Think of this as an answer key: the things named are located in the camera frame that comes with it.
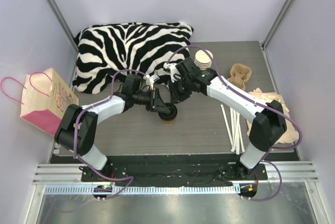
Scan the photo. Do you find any black plastic cup lid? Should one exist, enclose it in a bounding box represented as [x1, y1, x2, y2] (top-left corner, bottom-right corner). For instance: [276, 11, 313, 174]
[158, 103, 177, 121]

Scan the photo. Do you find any brown paper coffee cup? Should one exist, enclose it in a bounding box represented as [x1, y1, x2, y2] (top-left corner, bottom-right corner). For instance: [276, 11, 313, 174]
[162, 120, 174, 125]

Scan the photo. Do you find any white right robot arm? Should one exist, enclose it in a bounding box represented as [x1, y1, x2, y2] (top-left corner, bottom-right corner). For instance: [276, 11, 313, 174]
[164, 58, 287, 180]

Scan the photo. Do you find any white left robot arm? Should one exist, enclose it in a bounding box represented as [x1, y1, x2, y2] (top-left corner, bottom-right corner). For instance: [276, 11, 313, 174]
[54, 74, 177, 182]

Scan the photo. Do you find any stack of paper cups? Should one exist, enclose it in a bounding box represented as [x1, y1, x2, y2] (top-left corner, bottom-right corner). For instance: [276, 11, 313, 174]
[194, 50, 213, 70]

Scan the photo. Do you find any brown cardboard cup carrier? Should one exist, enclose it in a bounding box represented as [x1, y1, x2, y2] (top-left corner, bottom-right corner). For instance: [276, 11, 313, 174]
[227, 63, 252, 91]

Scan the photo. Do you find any white wrapped straw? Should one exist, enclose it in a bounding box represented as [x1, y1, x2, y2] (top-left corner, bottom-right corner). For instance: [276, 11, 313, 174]
[233, 110, 240, 155]
[220, 104, 235, 152]
[237, 106, 245, 153]
[230, 108, 236, 152]

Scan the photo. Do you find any zebra print pillow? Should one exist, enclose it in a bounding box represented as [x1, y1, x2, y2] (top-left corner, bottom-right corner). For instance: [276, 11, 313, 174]
[72, 22, 194, 94]

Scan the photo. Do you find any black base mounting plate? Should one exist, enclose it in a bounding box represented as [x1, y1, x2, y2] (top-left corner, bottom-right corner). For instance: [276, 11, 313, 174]
[51, 153, 299, 188]

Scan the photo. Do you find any pink paper gift bag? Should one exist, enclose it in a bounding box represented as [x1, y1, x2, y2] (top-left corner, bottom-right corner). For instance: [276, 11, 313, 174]
[1, 68, 79, 136]

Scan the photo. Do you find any beige folded cloth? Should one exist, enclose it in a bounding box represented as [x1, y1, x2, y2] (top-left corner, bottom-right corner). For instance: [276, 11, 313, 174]
[245, 87, 302, 145]

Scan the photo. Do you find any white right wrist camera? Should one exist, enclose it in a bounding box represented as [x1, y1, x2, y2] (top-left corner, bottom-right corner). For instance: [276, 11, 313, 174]
[163, 62, 182, 83]

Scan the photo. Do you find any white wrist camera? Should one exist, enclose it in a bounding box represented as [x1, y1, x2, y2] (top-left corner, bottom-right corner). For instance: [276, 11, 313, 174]
[163, 62, 182, 83]
[144, 74, 160, 89]

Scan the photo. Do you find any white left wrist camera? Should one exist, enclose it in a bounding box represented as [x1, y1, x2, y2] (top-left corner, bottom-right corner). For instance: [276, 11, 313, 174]
[144, 74, 160, 89]

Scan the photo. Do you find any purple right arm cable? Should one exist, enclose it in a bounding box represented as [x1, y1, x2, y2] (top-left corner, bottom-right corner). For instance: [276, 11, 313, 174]
[167, 45, 303, 203]

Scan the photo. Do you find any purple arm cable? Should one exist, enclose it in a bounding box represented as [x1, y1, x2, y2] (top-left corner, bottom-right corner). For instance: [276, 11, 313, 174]
[73, 69, 147, 201]
[167, 45, 303, 203]

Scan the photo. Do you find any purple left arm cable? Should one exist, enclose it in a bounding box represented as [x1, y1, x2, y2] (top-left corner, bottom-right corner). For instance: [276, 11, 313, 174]
[73, 69, 147, 201]

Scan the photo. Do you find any perforated metal rail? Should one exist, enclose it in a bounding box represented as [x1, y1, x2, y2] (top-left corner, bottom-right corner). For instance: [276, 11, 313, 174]
[44, 184, 240, 195]

